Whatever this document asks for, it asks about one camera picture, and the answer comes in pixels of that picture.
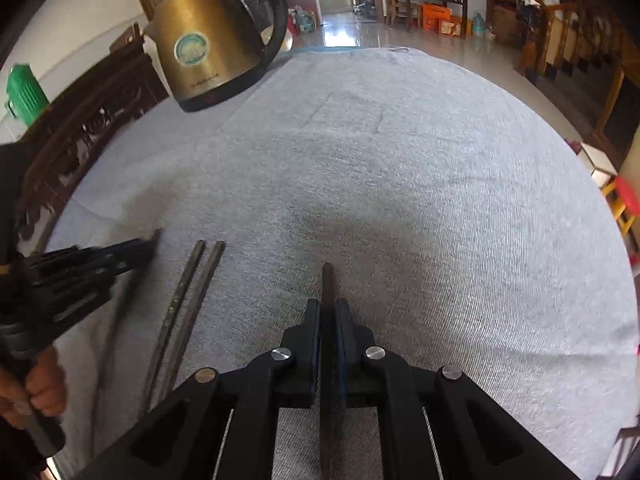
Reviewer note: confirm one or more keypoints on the grey tablecloth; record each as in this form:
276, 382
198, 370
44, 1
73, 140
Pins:
400, 210

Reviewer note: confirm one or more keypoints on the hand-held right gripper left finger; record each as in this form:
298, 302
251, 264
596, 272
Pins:
307, 340

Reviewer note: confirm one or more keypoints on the blue water jug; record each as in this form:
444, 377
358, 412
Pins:
479, 26

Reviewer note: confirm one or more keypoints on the person's left hand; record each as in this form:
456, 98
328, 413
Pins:
47, 385

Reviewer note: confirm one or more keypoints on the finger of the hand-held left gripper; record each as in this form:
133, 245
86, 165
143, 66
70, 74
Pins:
132, 249
120, 267

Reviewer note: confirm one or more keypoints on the white small stool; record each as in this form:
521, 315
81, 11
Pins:
597, 157

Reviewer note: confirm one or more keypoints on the carved wooden sideboard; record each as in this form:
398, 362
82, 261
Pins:
75, 145

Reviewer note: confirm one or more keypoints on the gold electric kettle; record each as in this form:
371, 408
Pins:
210, 45

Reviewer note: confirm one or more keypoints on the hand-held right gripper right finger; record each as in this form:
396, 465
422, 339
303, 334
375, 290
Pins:
350, 345

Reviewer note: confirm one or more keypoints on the wooden stair railing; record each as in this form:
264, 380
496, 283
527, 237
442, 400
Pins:
575, 50

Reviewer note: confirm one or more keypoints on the dark wooden side table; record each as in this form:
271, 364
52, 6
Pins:
430, 2

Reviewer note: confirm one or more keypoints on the green thermos flask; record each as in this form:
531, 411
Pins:
25, 92

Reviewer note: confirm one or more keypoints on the red and yellow stool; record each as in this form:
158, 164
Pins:
627, 200

